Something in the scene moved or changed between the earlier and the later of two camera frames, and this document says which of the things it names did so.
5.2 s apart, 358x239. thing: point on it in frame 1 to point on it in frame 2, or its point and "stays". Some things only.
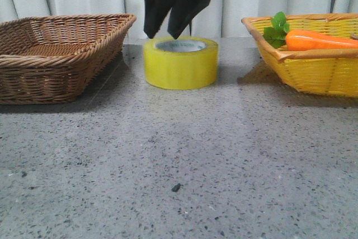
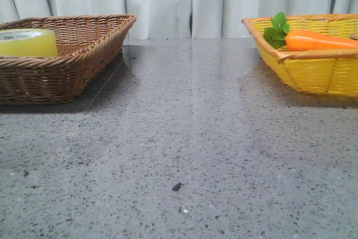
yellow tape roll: x=183 y=63 to x=28 y=42
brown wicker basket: x=50 y=60 stays
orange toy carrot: x=298 y=40 stays
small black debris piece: x=176 y=187 stays
